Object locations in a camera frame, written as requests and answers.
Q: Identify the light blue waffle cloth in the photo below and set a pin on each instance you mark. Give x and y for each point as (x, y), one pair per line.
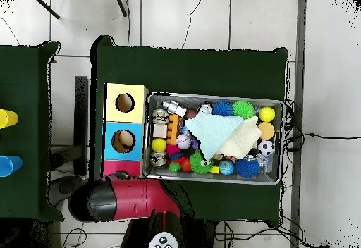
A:
(214, 132)

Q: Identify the cream waffle cloth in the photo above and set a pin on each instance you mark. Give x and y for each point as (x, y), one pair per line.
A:
(242, 142)

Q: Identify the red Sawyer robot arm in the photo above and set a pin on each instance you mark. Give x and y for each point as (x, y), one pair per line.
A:
(135, 200)

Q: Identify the wooden box with three holes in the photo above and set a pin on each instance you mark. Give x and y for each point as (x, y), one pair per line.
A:
(112, 115)

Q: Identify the white baseball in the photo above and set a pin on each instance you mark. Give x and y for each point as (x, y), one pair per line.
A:
(184, 141)

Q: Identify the yellow smooth ball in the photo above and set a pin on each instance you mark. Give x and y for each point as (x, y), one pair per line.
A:
(266, 114)
(159, 144)

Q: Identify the green spiky toy with eyes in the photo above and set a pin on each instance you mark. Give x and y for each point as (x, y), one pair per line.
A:
(197, 164)

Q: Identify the blue spiky rubber ball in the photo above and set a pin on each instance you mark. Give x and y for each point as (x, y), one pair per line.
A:
(222, 108)

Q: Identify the dark green table cloth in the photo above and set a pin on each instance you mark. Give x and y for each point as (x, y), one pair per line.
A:
(25, 62)
(183, 67)

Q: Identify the green spiky rubber ball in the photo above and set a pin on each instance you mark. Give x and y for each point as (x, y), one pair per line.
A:
(243, 110)

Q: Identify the orange foam ball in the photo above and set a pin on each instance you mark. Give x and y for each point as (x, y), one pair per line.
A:
(266, 131)

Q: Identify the small soccer ball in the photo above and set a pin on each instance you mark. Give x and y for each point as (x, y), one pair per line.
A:
(266, 148)

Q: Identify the black upright panel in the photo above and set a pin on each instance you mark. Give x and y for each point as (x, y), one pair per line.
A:
(81, 118)

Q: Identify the dark grey stand base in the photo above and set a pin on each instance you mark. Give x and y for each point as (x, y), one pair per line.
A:
(63, 184)

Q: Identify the black stand leg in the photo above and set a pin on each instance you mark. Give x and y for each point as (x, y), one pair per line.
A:
(46, 7)
(121, 5)

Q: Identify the yellow plastic cup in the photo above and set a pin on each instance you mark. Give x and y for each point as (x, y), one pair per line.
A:
(8, 118)

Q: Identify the blue plastic cup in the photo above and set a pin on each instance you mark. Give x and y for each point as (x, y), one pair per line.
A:
(10, 165)

